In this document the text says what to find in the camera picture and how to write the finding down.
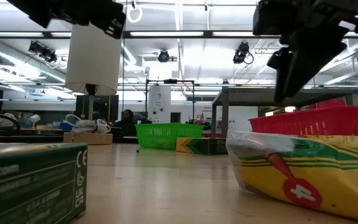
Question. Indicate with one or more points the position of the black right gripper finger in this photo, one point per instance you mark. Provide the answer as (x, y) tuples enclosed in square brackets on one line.
[(281, 77), (315, 62)]

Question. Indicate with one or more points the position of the red plastic basket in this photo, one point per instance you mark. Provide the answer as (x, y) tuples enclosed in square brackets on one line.
[(322, 123)]

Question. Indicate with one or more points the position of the plastic-wrapped Crayola crayon pack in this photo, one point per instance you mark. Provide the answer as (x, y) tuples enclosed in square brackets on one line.
[(306, 174)]

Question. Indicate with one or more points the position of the yellow green Crayola crayon box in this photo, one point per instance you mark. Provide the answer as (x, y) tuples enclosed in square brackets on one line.
[(200, 146)]

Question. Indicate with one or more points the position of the dark green cardboard box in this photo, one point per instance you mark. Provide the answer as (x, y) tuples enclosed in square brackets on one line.
[(30, 183)]

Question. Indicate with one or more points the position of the red storage bin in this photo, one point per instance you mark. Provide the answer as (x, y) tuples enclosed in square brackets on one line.
[(328, 103)]

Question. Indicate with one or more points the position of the white shade table lamp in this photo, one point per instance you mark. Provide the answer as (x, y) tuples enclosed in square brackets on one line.
[(93, 62)]

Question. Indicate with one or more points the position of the long ceiling light fixture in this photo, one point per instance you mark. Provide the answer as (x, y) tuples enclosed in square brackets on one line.
[(197, 34)]

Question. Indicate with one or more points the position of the black monitor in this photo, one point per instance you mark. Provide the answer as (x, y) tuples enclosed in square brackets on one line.
[(104, 107)]

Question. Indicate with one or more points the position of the blue storage bin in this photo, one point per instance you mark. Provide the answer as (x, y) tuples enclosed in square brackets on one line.
[(65, 126)]

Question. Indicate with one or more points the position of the person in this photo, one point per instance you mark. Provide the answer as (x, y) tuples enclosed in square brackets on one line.
[(126, 124), (5, 121)]

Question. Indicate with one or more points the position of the green plastic basket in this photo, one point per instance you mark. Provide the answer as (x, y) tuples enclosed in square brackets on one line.
[(166, 135)]

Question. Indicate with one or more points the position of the black background rig frame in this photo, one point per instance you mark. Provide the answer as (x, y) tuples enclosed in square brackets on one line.
[(169, 81)]

